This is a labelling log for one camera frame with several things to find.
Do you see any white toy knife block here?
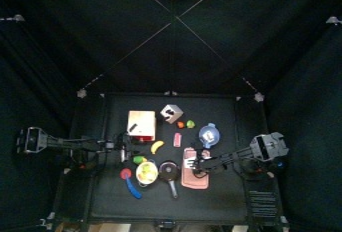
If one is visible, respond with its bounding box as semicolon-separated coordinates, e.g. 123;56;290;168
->
159;104;184;125

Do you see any pink plastic tray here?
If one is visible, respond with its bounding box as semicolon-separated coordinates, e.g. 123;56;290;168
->
180;147;211;190

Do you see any white printed toy block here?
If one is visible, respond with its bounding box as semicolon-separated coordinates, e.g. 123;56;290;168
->
202;131;218;143

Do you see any white toy pot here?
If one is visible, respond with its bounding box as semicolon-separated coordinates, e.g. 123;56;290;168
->
135;160;160;188

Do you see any yellow toy food piece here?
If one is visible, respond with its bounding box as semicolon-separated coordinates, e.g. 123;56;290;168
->
138;164;158;183

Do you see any black table level camera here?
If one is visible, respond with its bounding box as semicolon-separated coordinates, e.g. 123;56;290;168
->
155;219;179;229

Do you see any blue toy bowl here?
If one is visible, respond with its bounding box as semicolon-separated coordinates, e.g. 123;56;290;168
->
198;122;222;150

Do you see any thin white cord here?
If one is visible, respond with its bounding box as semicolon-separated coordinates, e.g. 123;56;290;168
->
81;0;236;90
123;0;260;94

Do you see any yellow toy banana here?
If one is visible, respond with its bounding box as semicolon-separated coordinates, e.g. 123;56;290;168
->
150;140;166;155

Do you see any white flat sheet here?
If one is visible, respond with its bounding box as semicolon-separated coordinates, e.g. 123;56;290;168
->
128;111;155;138

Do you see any green and yellow toy corn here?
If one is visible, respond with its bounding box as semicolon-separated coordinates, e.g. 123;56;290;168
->
132;155;148;165

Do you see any red striped white toy block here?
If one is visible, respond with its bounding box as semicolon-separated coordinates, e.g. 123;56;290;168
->
172;132;183;148

